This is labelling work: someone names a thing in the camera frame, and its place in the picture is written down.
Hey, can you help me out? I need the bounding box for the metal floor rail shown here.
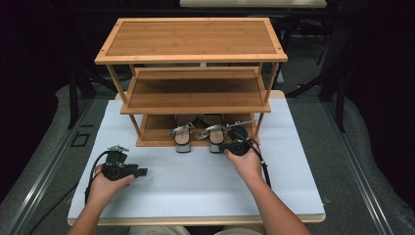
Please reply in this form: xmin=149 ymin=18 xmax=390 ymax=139
xmin=322 ymin=101 xmax=396 ymax=235
xmin=6 ymin=97 xmax=96 ymax=235

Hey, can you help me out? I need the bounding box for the left hand-held gripper black cable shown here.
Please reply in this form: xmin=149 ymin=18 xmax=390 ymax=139
xmin=28 ymin=150 xmax=112 ymax=235

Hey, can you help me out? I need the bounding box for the white table mat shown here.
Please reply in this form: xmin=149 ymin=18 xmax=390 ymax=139
xmin=68 ymin=97 xmax=326 ymax=220

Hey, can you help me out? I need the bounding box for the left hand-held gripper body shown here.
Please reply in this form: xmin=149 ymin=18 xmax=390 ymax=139
xmin=101 ymin=145 xmax=140 ymax=181

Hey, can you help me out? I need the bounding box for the hand-held gripper black cable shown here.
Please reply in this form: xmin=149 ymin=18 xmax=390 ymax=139
xmin=234 ymin=131 xmax=272 ymax=189
xmin=28 ymin=150 xmax=112 ymax=235

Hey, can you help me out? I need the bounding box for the person's right hand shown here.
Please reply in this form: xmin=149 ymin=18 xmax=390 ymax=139
xmin=224 ymin=145 xmax=267 ymax=187

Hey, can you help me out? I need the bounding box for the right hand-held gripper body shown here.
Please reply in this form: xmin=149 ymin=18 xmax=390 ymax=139
xmin=225 ymin=118 xmax=257 ymax=157

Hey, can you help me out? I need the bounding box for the wooden three-tier shoe rack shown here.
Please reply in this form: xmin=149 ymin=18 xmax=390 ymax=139
xmin=94 ymin=17 xmax=289 ymax=148

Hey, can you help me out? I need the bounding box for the silver strap heeled sandal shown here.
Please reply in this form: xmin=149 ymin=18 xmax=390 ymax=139
xmin=196 ymin=113 xmax=228 ymax=155
xmin=167 ymin=114 xmax=198 ymax=154

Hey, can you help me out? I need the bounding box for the black metal stand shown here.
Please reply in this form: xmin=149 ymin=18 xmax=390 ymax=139
xmin=66 ymin=67 xmax=119 ymax=130
xmin=285 ymin=63 xmax=347 ymax=133

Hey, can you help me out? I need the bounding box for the person's right leg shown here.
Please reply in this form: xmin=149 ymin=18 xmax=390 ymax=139
xmin=213 ymin=227 xmax=264 ymax=235

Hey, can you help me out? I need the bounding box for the person's left hand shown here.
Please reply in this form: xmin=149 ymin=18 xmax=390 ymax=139
xmin=87 ymin=164 xmax=135 ymax=207

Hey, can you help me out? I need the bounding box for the person's left leg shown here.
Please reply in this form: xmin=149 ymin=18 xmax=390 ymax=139
xmin=128 ymin=225 xmax=192 ymax=235

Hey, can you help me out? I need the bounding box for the right hand-held gripper black cable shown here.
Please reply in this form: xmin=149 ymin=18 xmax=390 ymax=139
xmin=234 ymin=131 xmax=272 ymax=189

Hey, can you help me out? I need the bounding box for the person's leg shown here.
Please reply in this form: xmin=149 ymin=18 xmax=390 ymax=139
xmin=213 ymin=227 xmax=264 ymax=235
xmin=128 ymin=225 xmax=192 ymax=235

